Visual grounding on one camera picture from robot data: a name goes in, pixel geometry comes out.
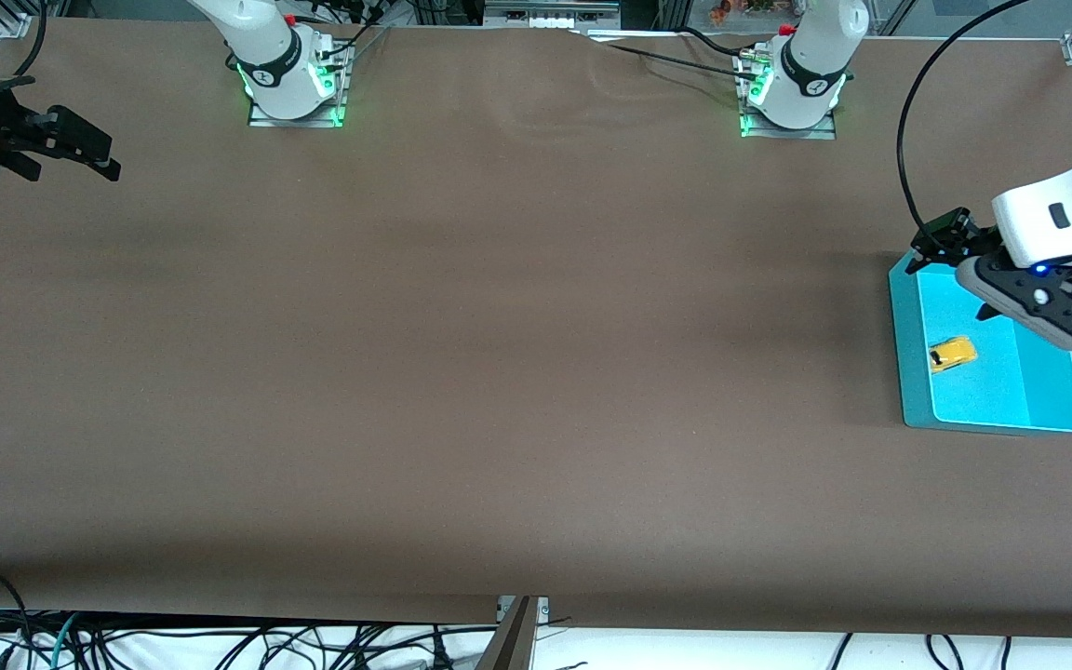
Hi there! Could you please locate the metal table bracket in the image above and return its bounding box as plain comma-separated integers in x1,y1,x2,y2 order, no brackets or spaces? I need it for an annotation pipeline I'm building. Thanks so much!
476,596,551,670

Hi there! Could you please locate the brown table cover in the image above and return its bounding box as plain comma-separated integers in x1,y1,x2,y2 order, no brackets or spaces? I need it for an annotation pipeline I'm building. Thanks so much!
0,19,1072,639

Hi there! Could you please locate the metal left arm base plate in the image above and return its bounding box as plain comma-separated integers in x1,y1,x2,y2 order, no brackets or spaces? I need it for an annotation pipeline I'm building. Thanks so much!
739,51,838,141

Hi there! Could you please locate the teal plastic bin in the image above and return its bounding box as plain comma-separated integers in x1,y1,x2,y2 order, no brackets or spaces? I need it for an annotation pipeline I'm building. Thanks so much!
888,248,1072,436

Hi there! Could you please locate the teal floor cable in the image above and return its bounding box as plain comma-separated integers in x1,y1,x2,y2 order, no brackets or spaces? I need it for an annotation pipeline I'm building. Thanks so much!
48,611,84,670

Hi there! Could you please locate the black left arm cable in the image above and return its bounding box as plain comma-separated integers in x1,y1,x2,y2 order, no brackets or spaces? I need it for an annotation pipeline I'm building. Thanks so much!
896,0,1032,245

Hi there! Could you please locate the black cable across table edge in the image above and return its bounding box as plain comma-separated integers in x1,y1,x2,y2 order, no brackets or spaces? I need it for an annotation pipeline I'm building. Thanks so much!
583,26,762,83

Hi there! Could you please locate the yellow beetle toy car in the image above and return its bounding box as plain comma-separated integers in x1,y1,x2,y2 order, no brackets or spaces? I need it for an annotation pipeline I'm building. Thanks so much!
928,336,977,375

